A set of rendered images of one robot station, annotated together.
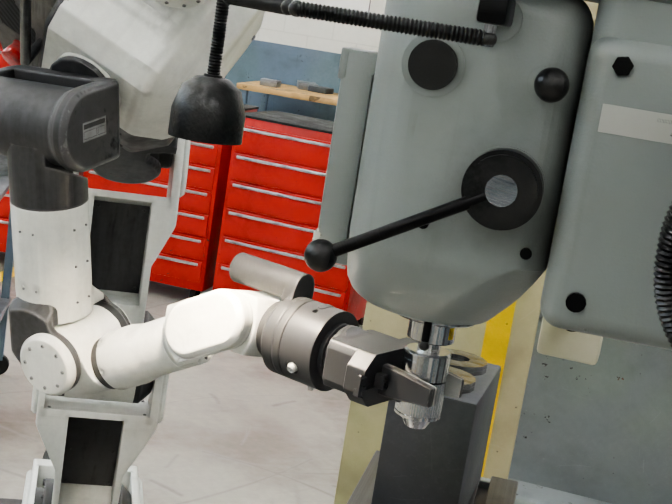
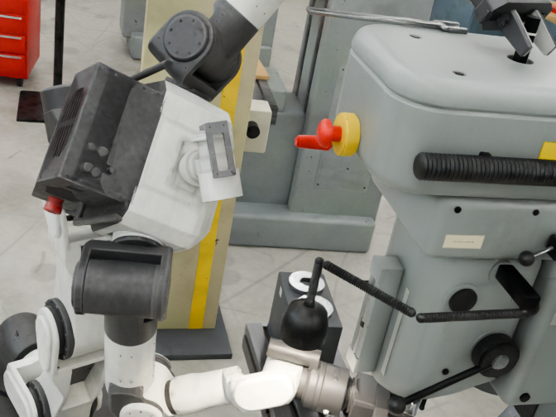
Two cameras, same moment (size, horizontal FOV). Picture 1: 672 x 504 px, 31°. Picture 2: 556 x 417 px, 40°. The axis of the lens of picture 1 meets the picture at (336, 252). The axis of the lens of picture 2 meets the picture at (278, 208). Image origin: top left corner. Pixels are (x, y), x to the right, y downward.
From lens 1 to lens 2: 0.96 m
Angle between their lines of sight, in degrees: 32
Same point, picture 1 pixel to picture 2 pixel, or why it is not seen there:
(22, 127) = (129, 307)
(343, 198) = (375, 342)
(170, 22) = (196, 197)
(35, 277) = (131, 376)
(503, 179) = (503, 357)
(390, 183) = (428, 356)
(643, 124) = not seen: outside the picture
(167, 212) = not seen: hidden behind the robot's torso
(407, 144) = (441, 337)
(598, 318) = (533, 400)
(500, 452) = (225, 222)
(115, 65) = (169, 237)
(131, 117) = not seen: hidden behind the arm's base
